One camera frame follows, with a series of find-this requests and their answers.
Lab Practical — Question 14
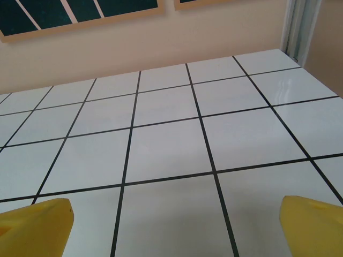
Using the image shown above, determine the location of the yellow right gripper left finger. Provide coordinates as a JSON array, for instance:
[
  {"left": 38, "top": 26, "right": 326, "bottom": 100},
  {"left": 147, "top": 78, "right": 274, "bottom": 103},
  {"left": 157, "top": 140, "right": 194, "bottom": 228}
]
[{"left": 0, "top": 198, "right": 75, "bottom": 257}]

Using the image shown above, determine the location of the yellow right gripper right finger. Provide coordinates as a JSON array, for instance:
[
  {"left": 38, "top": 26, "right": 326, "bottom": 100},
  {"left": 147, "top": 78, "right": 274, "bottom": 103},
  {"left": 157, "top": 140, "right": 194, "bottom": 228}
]
[{"left": 279, "top": 195, "right": 343, "bottom": 257}]

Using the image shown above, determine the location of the aluminium corner post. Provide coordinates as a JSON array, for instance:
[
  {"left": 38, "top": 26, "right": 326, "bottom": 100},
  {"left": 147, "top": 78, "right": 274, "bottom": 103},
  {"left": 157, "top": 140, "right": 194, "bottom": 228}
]
[{"left": 279, "top": 0, "right": 324, "bottom": 66}]

